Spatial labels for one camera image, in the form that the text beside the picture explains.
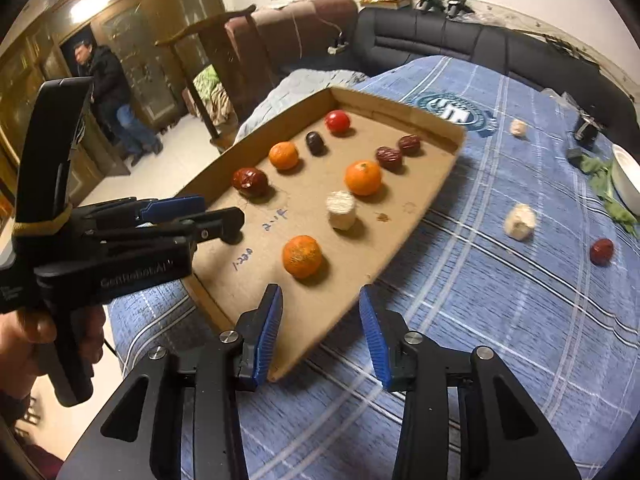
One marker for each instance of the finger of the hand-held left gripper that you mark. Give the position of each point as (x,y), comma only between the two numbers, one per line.
(215,225)
(175,205)

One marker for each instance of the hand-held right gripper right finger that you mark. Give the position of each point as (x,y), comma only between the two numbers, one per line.
(372,340)

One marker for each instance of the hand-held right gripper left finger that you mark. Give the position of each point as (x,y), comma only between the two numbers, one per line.
(265,340)

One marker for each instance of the large wrinkled red jujube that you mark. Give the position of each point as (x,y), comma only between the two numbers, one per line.
(250,181)

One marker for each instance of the shallow cardboard box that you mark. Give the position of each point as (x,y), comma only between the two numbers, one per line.
(300,200)

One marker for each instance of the orange mandarin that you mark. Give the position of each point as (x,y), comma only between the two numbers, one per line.
(363,178)
(283,155)
(302,256)

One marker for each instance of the white yam chunk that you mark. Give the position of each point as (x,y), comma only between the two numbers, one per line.
(341,209)
(520,221)

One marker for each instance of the dark jujube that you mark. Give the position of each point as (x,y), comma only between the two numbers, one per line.
(315,143)

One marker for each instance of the person's left hand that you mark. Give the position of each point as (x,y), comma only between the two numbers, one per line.
(25,330)

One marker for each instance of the blue plaid tablecloth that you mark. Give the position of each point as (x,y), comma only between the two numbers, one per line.
(475,285)

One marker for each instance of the green patterned cloth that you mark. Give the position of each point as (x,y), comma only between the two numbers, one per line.
(215,95)

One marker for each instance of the wooden wardrobe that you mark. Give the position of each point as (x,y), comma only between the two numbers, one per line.
(150,35)

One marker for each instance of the red cherry tomato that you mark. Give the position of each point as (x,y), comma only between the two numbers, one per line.
(337,121)

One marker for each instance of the wooden chair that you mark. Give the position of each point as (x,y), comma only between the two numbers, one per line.
(210,25)

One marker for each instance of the brown leather sofa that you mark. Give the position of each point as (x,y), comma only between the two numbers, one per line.
(295,25)

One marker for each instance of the white power strip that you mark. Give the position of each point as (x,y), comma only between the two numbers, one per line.
(338,46)

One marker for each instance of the small white yam piece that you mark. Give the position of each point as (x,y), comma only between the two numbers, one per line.
(518,128)

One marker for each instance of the green leafy vegetable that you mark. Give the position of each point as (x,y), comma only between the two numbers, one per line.
(602,180)

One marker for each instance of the small black box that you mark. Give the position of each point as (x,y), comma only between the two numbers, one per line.
(585,127)

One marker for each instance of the black leather sofa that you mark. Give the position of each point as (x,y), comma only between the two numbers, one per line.
(450,35)

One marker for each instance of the white bowl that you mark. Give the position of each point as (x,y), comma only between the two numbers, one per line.
(627,175)

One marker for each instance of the black device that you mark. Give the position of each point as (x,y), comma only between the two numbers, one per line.
(429,2)
(459,5)

